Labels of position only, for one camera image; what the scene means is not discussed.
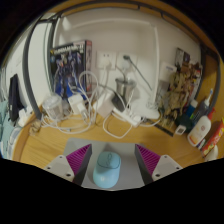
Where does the white red-pump lotion bottle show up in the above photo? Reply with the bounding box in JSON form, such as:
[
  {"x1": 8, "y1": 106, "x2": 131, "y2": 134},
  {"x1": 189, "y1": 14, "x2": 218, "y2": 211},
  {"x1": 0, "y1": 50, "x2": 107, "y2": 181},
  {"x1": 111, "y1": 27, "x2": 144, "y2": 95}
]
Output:
[{"x1": 187, "y1": 108, "x2": 214, "y2": 148}]

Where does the clear plastic jar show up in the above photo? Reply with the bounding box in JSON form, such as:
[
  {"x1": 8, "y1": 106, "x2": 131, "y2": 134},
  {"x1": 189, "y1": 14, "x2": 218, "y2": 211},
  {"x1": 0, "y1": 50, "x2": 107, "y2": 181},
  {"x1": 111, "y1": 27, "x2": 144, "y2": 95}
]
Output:
[{"x1": 42, "y1": 94, "x2": 64, "y2": 120}]

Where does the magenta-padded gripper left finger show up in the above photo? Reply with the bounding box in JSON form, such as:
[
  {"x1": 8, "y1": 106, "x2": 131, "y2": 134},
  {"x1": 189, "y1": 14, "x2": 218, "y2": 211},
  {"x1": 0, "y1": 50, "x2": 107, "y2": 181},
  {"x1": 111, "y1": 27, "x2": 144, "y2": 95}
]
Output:
[{"x1": 44, "y1": 143, "x2": 93, "y2": 186}]

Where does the small white cube clock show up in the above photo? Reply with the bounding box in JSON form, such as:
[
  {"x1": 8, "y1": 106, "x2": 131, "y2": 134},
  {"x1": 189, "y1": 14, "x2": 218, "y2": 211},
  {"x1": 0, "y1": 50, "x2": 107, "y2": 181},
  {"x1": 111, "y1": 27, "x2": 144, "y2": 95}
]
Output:
[{"x1": 174, "y1": 124, "x2": 186, "y2": 136}]

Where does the blue robot model kit box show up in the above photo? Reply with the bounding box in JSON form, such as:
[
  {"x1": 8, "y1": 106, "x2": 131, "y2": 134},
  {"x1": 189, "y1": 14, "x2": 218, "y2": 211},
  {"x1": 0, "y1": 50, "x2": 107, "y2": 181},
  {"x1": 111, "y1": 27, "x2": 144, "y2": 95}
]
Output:
[{"x1": 49, "y1": 39, "x2": 93, "y2": 100}]

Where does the grey metal frame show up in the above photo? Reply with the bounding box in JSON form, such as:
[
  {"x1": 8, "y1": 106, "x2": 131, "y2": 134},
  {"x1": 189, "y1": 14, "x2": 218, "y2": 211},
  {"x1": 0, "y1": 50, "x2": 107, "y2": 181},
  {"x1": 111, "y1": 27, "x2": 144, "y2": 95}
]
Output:
[{"x1": 21, "y1": 1, "x2": 223, "y2": 121}]

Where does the white wall-mounted box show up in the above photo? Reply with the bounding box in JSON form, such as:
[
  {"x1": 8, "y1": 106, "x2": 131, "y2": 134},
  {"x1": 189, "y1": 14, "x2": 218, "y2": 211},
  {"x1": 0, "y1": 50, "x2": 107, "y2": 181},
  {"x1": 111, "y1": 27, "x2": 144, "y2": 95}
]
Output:
[{"x1": 159, "y1": 61, "x2": 178, "y2": 83}]

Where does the teal bedding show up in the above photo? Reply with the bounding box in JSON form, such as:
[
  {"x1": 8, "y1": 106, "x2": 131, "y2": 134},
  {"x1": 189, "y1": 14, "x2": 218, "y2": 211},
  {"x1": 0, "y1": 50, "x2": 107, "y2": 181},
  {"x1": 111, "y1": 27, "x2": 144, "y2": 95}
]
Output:
[{"x1": 0, "y1": 99, "x2": 14, "y2": 158}]

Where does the light blue computer mouse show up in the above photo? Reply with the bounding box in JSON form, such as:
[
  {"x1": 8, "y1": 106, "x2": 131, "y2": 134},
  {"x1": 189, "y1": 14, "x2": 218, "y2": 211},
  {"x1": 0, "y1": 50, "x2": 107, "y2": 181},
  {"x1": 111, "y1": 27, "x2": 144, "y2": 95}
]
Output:
[{"x1": 92, "y1": 151, "x2": 122, "y2": 190}]

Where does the dark green round case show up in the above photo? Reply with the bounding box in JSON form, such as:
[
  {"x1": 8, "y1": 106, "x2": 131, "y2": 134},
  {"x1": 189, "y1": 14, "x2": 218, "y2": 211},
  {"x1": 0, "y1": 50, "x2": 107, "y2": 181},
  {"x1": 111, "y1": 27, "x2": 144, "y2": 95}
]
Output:
[{"x1": 175, "y1": 113, "x2": 194, "y2": 133}]

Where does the white power strip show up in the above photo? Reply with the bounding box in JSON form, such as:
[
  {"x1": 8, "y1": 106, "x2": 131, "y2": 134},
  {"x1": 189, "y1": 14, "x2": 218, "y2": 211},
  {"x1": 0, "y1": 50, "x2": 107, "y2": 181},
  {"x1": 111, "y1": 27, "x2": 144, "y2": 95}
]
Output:
[{"x1": 113, "y1": 108, "x2": 142, "y2": 128}]

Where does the red chips can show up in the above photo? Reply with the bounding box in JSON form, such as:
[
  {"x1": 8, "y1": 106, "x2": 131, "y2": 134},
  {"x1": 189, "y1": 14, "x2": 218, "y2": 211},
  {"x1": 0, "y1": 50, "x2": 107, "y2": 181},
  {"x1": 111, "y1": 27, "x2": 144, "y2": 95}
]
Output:
[{"x1": 200, "y1": 117, "x2": 224, "y2": 158}]

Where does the dark bottle with white nozzle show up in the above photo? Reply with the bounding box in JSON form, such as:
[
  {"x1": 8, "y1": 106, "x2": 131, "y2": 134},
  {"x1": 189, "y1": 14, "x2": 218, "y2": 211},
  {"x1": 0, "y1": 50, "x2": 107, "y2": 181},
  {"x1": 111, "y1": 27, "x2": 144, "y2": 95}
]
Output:
[{"x1": 191, "y1": 88, "x2": 214, "y2": 126}]

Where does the colourful wall poster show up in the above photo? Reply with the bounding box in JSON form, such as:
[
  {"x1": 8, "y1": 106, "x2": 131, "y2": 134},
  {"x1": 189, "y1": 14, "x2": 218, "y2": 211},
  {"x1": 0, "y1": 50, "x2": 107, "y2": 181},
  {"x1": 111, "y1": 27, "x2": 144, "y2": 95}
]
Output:
[{"x1": 174, "y1": 47, "x2": 193, "y2": 68}]

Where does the small white power adapter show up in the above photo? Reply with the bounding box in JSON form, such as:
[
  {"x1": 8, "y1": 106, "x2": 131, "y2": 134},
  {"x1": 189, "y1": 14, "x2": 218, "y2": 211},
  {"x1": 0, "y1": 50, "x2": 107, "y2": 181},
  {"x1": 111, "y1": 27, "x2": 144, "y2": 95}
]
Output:
[{"x1": 68, "y1": 93, "x2": 84, "y2": 114}]

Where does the white wall socket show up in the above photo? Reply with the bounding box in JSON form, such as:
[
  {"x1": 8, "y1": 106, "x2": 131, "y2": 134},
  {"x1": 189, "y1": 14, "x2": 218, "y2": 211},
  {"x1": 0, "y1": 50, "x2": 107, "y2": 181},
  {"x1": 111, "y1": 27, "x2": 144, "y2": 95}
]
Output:
[
  {"x1": 116, "y1": 52, "x2": 138, "y2": 69},
  {"x1": 96, "y1": 50, "x2": 117, "y2": 70}
]

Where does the large white power adapter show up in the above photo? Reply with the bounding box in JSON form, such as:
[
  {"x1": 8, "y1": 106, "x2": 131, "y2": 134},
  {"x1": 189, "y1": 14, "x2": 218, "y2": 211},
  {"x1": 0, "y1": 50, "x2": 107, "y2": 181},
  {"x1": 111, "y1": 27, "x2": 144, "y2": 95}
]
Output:
[{"x1": 94, "y1": 99, "x2": 116, "y2": 118}]

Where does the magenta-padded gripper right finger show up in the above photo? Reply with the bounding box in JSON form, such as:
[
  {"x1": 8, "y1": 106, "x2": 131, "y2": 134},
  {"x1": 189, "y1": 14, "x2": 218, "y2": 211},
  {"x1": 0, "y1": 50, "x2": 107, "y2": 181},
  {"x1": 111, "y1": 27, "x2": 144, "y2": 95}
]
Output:
[{"x1": 134, "y1": 143, "x2": 184, "y2": 185}]

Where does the white cable bundle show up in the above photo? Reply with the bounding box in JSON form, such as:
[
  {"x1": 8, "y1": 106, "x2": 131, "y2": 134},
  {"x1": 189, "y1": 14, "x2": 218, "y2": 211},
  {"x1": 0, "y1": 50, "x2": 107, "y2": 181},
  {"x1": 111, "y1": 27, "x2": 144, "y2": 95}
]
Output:
[{"x1": 39, "y1": 69, "x2": 164, "y2": 139}]

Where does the black bag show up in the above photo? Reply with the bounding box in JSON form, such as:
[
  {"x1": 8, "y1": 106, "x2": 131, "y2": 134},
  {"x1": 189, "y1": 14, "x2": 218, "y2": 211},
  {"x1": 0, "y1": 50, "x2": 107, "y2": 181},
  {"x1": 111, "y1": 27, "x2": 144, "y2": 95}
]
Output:
[{"x1": 8, "y1": 73, "x2": 25, "y2": 123}]

